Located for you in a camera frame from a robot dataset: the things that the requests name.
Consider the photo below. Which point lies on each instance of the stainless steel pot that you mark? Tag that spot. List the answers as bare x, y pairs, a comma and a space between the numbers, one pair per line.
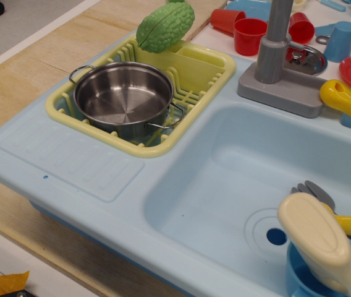
132, 99

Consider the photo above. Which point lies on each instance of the pale yellow dish rack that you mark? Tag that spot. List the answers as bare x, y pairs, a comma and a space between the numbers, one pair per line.
197, 74

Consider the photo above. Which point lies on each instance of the red plastic cup right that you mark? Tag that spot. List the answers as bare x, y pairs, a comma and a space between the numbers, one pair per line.
300, 28

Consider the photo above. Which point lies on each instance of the blue plastic cup upside-down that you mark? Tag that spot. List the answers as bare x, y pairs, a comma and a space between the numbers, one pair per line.
339, 44

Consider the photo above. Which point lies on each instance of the light blue toy sink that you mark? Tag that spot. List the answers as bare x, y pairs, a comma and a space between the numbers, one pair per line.
203, 216

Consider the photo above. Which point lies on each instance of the green bumpy toy squash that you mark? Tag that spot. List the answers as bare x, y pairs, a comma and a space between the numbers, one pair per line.
164, 27

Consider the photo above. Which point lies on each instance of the blue plastic utensil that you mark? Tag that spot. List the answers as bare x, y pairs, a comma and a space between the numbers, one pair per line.
325, 30

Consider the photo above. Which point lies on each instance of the yellow tape piece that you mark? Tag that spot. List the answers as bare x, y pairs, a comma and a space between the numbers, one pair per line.
13, 282

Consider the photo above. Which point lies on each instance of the yellow toy bottle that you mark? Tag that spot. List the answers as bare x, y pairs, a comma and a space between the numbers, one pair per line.
336, 95

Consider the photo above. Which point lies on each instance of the red plastic cup upright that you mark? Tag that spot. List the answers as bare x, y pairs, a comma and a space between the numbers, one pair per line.
248, 33

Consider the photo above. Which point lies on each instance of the steel pot lid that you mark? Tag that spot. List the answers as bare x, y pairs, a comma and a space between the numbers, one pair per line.
308, 61

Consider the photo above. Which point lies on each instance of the red plastic cup lying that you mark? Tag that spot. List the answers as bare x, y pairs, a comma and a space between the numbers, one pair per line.
224, 19

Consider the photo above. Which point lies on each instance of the grey toy faucet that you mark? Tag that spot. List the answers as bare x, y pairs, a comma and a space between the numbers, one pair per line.
267, 81

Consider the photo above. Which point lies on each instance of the blue plastic cup in sink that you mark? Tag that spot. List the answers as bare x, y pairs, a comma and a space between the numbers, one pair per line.
299, 279

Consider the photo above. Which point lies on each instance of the blue plastic plate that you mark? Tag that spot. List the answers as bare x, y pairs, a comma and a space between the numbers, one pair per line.
252, 8

